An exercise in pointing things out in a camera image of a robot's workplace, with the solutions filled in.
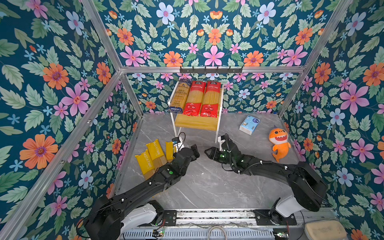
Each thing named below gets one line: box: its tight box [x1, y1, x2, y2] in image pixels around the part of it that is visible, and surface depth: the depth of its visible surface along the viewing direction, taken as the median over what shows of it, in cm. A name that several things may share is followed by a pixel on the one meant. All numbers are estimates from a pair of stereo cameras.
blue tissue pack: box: [239, 115, 260, 136], surface depth 109 cm
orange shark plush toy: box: [269, 125, 291, 163], surface depth 98 cm
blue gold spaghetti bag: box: [168, 79, 192, 114], surface depth 82 cm
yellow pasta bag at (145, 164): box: [135, 149, 156, 181], surface depth 94 cm
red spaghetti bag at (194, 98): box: [182, 80, 207, 117], surface depth 81 cm
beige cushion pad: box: [304, 220, 348, 240], surface depth 69 cm
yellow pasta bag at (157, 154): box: [146, 139, 168, 170], surface depth 98 cm
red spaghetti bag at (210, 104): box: [200, 81, 221, 118], surface depth 80 cm
